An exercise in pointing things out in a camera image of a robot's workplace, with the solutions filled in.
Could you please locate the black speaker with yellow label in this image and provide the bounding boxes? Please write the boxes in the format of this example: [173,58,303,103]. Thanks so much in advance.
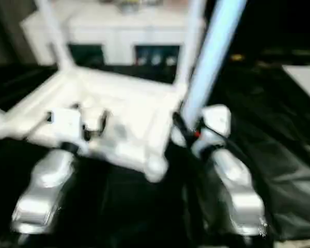
[209,0,264,65]

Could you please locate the grey curtain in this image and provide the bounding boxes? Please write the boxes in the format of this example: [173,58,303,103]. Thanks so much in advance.
[0,0,42,66]

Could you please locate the black mat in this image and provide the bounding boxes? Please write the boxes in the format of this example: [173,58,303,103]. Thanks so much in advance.
[0,58,310,245]

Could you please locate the white side table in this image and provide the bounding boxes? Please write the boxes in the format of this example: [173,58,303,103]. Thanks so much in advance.
[281,64,310,107]

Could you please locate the white plastic table top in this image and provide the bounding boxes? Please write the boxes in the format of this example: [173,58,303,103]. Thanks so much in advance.
[0,66,187,183]

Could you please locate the white cabinet with glass doors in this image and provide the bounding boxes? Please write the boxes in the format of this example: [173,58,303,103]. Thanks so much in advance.
[20,4,208,67]

